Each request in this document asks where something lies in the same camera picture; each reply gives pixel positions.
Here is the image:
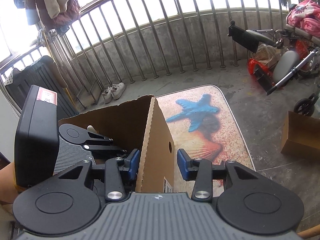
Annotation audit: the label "small cardboard box on floor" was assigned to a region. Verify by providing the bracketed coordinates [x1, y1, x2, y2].
[280, 111, 319, 161]

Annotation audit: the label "red plastic bag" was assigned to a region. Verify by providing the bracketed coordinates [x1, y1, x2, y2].
[247, 58, 272, 81]

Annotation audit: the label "seashell print table mat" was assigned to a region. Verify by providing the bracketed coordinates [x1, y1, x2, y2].
[154, 84, 257, 194]

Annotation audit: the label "brown cardboard box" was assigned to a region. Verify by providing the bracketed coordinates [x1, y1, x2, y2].
[59, 95, 175, 193]

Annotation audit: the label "green dropper bottle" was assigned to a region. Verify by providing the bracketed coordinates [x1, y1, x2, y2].
[87, 125, 97, 133]

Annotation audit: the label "metal balcony railing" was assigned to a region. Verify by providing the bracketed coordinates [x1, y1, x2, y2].
[1, 0, 297, 108]

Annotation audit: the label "wheelchair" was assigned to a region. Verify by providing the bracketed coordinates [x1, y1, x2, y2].
[228, 4, 319, 116]

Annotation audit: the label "white sneakers pair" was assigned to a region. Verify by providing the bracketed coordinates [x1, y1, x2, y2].
[102, 82, 126, 103]

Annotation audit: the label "hanging brown and white jackets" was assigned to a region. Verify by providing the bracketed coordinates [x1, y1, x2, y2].
[24, 0, 80, 36]

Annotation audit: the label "black suitcase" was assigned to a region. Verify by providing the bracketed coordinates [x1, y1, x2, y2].
[4, 55, 79, 120]

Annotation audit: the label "pink blanket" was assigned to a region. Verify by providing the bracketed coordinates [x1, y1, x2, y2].
[286, 0, 320, 37]

